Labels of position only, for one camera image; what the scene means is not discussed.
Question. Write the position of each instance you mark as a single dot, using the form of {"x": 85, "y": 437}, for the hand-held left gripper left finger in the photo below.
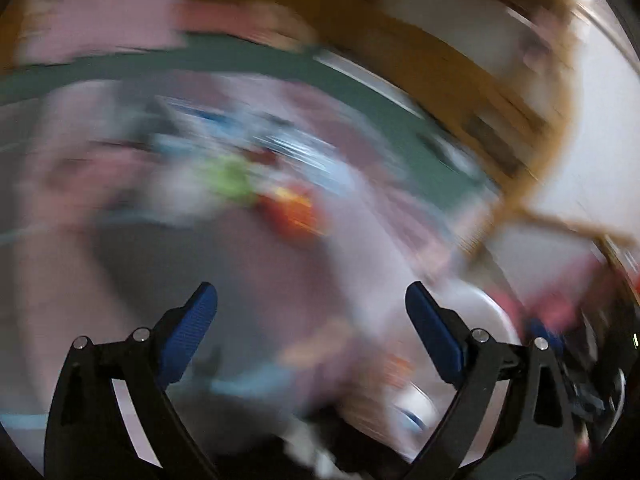
{"x": 192, "y": 320}

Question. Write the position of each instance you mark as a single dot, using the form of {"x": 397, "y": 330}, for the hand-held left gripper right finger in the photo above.
{"x": 432, "y": 330}

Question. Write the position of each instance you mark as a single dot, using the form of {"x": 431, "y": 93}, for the white round bin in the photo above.
{"x": 487, "y": 310}

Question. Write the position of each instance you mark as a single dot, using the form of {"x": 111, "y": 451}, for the pink checked blanket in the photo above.
{"x": 150, "y": 270}

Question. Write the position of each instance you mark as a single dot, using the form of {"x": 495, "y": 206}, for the red snack packet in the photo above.
{"x": 292, "y": 215}

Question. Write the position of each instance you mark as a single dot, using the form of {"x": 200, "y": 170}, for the bright green wrapper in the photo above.
{"x": 231, "y": 180}

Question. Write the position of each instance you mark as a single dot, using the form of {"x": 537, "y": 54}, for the white long board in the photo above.
{"x": 360, "y": 77}

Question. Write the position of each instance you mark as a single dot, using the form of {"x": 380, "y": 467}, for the green bedspread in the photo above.
{"x": 150, "y": 57}

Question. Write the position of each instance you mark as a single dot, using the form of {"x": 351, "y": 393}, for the wooden bed footboard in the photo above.
{"x": 565, "y": 90}

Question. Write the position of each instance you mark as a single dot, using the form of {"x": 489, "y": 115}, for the pink pillow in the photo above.
{"x": 100, "y": 15}

